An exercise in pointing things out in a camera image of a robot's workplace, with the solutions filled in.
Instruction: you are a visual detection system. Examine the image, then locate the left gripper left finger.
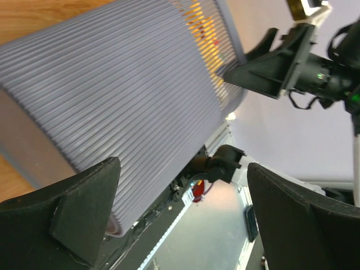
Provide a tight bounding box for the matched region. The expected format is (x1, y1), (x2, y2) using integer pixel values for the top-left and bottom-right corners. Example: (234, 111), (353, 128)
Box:
(1, 157), (121, 269)

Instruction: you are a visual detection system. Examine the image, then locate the grey mesh waste bin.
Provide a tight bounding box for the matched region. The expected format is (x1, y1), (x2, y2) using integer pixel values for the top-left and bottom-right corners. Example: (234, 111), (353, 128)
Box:
(1, 1), (245, 237)

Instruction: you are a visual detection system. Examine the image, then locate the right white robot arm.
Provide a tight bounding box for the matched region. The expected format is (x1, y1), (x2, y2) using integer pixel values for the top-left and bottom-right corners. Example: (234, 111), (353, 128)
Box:
(215, 21), (359, 206)

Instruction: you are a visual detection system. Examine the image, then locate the yellow cloth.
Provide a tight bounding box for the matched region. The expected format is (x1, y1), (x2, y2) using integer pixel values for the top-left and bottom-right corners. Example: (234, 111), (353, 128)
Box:
(174, 0), (235, 86)

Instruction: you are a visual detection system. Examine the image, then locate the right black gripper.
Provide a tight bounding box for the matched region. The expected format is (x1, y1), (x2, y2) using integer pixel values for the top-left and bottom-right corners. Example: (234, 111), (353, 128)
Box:
(223, 23), (354, 98)

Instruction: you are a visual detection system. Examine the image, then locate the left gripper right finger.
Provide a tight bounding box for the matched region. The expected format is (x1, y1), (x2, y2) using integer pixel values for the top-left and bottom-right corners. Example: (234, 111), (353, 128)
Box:
(247, 163), (359, 269)

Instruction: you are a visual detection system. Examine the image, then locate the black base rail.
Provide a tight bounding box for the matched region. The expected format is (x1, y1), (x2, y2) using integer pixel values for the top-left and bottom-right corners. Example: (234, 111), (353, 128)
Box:
(95, 146), (214, 270)

